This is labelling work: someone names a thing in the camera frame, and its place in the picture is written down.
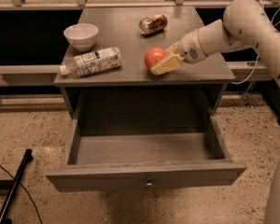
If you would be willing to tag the grey cabinet with counter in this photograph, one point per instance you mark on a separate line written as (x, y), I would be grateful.
(131, 92)

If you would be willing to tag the grey open top drawer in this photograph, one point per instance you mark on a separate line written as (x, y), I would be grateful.
(110, 150)

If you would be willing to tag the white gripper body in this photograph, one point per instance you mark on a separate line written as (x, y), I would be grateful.
(188, 48)

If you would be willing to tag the clear plastic water bottle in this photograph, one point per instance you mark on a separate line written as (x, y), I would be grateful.
(92, 62)

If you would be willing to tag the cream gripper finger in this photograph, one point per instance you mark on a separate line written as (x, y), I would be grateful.
(170, 63)
(173, 48)

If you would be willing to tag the black stand leg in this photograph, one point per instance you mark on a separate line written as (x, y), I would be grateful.
(9, 187)

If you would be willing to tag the white ceramic bowl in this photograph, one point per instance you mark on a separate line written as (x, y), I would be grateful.
(81, 36)

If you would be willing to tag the red apple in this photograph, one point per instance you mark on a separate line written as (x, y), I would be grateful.
(154, 56)

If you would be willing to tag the brown soda can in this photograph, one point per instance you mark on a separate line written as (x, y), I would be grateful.
(152, 24)

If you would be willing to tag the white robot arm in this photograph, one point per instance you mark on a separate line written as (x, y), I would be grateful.
(244, 23)

